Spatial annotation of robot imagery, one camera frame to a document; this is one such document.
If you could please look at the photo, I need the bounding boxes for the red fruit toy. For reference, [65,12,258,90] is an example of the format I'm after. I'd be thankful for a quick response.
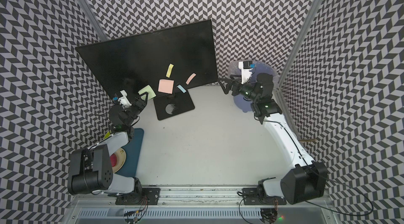
[109,154,118,168]

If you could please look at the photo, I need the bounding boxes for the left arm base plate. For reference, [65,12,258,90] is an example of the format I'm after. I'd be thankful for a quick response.
[115,187,161,206]

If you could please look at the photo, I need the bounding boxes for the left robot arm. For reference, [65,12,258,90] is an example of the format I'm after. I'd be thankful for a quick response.
[67,90,149,196]

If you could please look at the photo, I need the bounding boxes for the green square sticky note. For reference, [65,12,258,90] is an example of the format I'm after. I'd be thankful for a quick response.
[138,85,156,101]

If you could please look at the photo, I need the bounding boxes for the black computer monitor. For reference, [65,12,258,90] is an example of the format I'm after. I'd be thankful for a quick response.
[76,20,218,98]

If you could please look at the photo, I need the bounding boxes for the yellow narrow sticky note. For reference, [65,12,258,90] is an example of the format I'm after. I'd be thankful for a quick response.
[166,64,174,78]

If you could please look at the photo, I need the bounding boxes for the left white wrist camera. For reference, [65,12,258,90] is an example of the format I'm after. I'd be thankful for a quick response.
[113,90,132,108]

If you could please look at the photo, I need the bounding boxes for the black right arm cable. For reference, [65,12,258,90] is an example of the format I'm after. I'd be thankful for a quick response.
[302,163,375,217]

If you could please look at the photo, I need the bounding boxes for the small blue sticky note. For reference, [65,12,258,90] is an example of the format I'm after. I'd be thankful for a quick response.
[177,85,187,93]

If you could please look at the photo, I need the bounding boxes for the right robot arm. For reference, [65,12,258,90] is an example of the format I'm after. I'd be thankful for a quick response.
[218,73,328,205]

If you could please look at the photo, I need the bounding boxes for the beige plate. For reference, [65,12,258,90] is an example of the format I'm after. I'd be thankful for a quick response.
[112,148,127,173]

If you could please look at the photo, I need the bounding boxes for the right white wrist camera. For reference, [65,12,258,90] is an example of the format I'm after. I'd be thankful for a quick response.
[238,60,255,84]

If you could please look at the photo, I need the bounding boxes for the dark teal placemat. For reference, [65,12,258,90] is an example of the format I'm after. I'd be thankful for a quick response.
[116,128,144,178]

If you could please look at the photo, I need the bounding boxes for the lime green bowl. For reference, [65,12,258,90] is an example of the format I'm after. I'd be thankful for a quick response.
[103,131,111,140]

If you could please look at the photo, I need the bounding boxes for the pink square sticky note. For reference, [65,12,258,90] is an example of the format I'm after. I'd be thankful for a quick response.
[158,79,174,94]

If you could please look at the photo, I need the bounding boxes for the aluminium mounting rail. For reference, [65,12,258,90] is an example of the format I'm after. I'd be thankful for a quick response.
[67,184,338,209]

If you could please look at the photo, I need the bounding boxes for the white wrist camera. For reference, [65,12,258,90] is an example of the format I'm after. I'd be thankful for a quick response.
[113,90,132,108]
[238,60,255,84]

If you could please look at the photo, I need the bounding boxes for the pink narrow sticky note right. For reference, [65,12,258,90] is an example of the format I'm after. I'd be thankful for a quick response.
[186,73,196,85]

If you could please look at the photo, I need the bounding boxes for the black monitor stand base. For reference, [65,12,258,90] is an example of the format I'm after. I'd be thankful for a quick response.
[153,92,195,121]

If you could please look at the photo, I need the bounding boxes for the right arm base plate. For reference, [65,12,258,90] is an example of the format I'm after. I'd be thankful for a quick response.
[238,187,287,206]

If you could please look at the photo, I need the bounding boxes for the blue trash bin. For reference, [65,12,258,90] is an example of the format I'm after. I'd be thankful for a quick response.
[227,60,279,113]

